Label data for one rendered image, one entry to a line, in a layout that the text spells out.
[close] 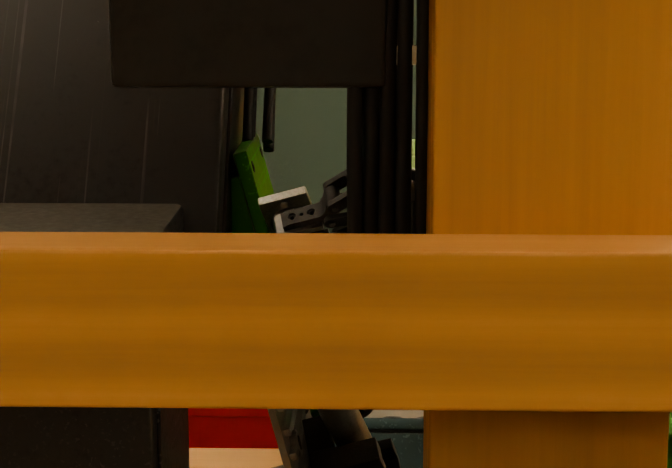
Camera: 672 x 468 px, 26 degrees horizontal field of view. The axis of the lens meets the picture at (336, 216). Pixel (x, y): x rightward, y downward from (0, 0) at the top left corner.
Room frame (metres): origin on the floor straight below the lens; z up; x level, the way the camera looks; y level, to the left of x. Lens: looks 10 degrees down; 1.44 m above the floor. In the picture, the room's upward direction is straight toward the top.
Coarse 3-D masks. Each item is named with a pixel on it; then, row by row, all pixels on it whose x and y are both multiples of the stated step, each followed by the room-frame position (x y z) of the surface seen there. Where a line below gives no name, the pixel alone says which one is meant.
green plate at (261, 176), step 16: (240, 144) 1.22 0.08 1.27; (256, 144) 1.25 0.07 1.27; (240, 160) 1.17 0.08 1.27; (256, 160) 1.21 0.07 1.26; (240, 176) 1.17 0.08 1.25; (256, 176) 1.18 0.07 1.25; (240, 192) 1.18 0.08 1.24; (256, 192) 1.17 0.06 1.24; (272, 192) 1.27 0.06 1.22; (240, 208) 1.18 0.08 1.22; (256, 208) 1.17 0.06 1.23; (240, 224) 1.18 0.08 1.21; (256, 224) 1.17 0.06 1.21
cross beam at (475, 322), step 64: (0, 256) 0.77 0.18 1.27; (64, 256) 0.77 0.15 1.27; (128, 256) 0.77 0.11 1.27; (192, 256) 0.77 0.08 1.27; (256, 256) 0.77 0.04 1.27; (320, 256) 0.76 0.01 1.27; (384, 256) 0.76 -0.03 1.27; (448, 256) 0.76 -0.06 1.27; (512, 256) 0.76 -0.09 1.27; (576, 256) 0.76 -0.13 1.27; (640, 256) 0.76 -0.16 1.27; (0, 320) 0.77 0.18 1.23; (64, 320) 0.77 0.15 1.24; (128, 320) 0.77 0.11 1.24; (192, 320) 0.77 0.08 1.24; (256, 320) 0.77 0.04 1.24; (320, 320) 0.76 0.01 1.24; (384, 320) 0.76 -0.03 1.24; (448, 320) 0.76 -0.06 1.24; (512, 320) 0.76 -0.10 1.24; (576, 320) 0.76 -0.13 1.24; (640, 320) 0.76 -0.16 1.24; (0, 384) 0.77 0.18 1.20; (64, 384) 0.77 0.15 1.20; (128, 384) 0.77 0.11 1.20; (192, 384) 0.77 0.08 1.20; (256, 384) 0.77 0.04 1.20; (320, 384) 0.76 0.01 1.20; (384, 384) 0.76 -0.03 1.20; (448, 384) 0.76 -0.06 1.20; (512, 384) 0.76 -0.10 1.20; (576, 384) 0.76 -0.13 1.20; (640, 384) 0.76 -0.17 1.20
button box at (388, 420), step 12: (372, 420) 1.44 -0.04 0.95; (384, 420) 1.44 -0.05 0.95; (396, 420) 1.44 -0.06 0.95; (408, 420) 1.44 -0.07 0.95; (420, 420) 1.44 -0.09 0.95; (372, 432) 1.43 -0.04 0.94; (384, 432) 1.43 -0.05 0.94; (396, 432) 1.43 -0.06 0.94; (408, 432) 1.43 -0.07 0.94; (420, 432) 1.43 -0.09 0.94; (396, 444) 1.42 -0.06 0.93; (408, 444) 1.42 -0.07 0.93; (420, 444) 1.42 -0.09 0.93; (408, 456) 1.42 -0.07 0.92; (420, 456) 1.41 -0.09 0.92
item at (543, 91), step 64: (448, 0) 0.81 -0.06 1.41; (512, 0) 0.81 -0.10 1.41; (576, 0) 0.81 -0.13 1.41; (640, 0) 0.81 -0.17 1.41; (448, 64) 0.81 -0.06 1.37; (512, 64) 0.81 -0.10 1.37; (576, 64) 0.81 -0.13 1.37; (640, 64) 0.81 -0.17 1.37; (448, 128) 0.81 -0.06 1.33; (512, 128) 0.81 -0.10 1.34; (576, 128) 0.81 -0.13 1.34; (640, 128) 0.81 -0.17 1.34; (448, 192) 0.81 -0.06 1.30; (512, 192) 0.81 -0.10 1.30; (576, 192) 0.81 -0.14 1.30; (640, 192) 0.81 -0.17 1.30; (448, 448) 0.81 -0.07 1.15; (512, 448) 0.81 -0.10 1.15; (576, 448) 0.81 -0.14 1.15; (640, 448) 0.81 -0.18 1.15
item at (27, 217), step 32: (0, 224) 1.02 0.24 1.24; (32, 224) 1.02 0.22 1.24; (64, 224) 1.02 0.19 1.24; (96, 224) 1.02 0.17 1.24; (128, 224) 1.02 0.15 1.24; (160, 224) 1.02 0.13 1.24; (0, 416) 0.93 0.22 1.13; (32, 416) 0.93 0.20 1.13; (64, 416) 0.93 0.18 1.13; (96, 416) 0.93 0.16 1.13; (128, 416) 0.93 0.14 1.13; (160, 416) 0.95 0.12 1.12; (0, 448) 0.93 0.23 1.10; (32, 448) 0.93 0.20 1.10; (64, 448) 0.93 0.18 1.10; (96, 448) 0.93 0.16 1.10; (128, 448) 0.93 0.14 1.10; (160, 448) 0.95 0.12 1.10
